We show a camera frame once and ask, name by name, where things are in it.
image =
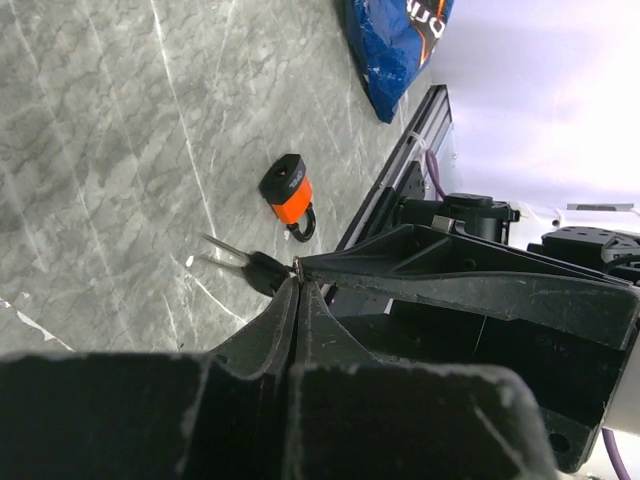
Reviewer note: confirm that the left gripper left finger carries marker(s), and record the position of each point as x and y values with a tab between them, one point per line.
208	415

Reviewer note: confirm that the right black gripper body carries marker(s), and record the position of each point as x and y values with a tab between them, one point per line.
573	379

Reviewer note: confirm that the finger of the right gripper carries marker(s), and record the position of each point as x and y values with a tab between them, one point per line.
453	270

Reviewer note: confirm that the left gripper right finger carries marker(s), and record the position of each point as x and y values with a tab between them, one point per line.
352	417

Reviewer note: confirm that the black key bunch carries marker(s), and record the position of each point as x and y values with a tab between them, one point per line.
261	272

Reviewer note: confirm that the orange black padlock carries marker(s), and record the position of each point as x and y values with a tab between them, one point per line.
288	191

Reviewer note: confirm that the blue Doritos chip bag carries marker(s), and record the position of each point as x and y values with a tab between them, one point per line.
392	42

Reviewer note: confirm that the aluminium frame rail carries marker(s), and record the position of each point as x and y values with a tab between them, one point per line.
405	173

